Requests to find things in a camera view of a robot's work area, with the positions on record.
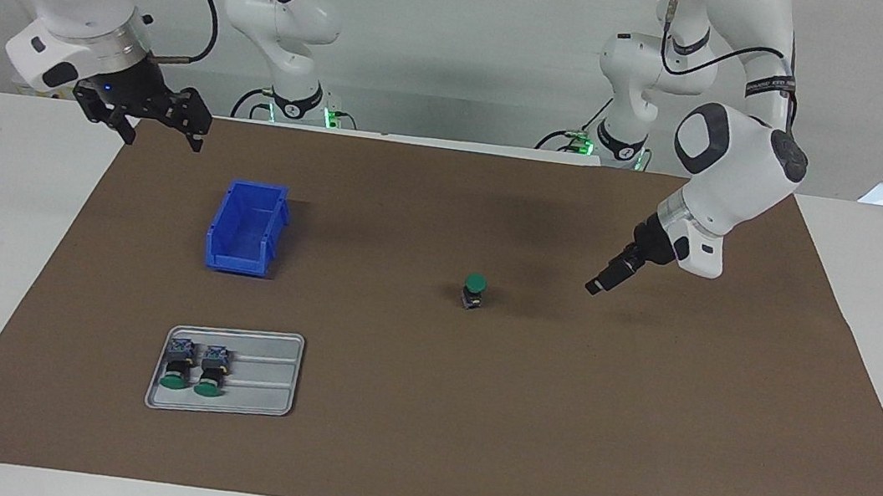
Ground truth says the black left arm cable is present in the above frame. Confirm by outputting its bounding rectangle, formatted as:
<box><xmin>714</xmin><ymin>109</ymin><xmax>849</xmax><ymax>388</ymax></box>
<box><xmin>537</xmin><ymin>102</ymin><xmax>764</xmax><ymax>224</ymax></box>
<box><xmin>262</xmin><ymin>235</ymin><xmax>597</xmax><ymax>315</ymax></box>
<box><xmin>642</xmin><ymin>0</ymin><xmax>809</xmax><ymax>128</ymax></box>

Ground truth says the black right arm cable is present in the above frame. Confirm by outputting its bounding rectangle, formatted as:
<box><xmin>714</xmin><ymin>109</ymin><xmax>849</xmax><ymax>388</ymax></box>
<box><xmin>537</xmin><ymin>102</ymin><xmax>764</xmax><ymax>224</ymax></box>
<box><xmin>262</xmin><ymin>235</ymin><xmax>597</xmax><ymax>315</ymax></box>
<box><xmin>151</xmin><ymin>0</ymin><xmax>225</xmax><ymax>71</ymax></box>

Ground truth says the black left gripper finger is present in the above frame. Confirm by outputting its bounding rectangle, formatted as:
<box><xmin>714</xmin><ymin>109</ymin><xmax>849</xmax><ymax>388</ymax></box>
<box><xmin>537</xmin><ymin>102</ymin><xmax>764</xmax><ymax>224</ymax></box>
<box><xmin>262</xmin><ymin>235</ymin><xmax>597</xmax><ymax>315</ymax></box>
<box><xmin>584</xmin><ymin>245</ymin><xmax>646</xmax><ymax>302</ymax></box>

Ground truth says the blue plastic storage bin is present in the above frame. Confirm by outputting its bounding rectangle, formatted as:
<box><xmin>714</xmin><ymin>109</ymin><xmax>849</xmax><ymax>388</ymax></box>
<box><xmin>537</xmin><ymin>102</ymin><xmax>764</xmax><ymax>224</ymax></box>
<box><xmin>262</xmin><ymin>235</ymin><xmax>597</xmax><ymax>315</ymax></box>
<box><xmin>202</xmin><ymin>176</ymin><xmax>295</xmax><ymax>280</ymax></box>

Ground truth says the white box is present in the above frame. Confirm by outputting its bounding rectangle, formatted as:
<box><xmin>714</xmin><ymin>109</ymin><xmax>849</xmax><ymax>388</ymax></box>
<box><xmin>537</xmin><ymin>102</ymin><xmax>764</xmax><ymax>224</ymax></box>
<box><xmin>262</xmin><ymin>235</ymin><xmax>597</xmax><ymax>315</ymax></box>
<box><xmin>13</xmin><ymin>79</ymin><xmax>79</xmax><ymax>103</ymax></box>

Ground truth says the brown table mat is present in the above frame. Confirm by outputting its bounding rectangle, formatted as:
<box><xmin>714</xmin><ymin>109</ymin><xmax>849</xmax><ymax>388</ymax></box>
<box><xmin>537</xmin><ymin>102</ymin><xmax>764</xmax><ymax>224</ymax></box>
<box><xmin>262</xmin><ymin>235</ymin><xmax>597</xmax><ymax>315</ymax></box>
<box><xmin>0</xmin><ymin>91</ymin><xmax>883</xmax><ymax>496</ymax></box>

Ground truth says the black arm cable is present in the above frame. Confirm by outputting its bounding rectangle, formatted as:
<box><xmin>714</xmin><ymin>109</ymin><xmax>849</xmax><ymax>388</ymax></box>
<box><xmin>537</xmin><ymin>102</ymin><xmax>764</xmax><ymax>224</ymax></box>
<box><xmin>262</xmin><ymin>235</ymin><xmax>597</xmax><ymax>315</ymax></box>
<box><xmin>151</xmin><ymin>0</ymin><xmax>225</xmax><ymax>71</ymax></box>
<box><xmin>642</xmin><ymin>0</ymin><xmax>809</xmax><ymax>128</ymax></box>

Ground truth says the grey metal tray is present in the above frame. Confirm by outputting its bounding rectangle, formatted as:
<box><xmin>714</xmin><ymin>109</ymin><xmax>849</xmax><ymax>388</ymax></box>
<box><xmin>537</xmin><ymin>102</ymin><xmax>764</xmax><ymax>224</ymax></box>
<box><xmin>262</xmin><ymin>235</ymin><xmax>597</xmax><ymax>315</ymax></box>
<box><xmin>143</xmin><ymin>316</ymin><xmax>307</xmax><ymax>427</ymax></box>

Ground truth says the black base cable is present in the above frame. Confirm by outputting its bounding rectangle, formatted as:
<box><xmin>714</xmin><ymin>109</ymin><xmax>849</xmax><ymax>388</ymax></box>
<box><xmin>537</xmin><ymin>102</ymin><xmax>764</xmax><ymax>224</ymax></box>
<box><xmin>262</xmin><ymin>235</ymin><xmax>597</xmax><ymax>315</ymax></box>
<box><xmin>230</xmin><ymin>82</ymin><xmax>277</xmax><ymax>124</ymax></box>
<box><xmin>535</xmin><ymin>88</ymin><xmax>614</xmax><ymax>158</ymax></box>

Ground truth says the green push button switch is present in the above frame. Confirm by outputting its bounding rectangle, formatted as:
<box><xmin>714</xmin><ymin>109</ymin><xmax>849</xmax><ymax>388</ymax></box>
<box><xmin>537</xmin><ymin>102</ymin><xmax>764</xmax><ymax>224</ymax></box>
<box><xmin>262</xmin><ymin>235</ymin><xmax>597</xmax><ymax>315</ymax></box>
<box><xmin>158</xmin><ymin>335</ymin><xmax>198</xmax><ymax>393</ymax></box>
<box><xmin>191</xmin><ymin>342</ymin><xmax>232</xmax><ymax>401</ymax></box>
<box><xmin>458</xmin><ymin>272</ymin><xmax>490</xmax><ymax>314</ymax></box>

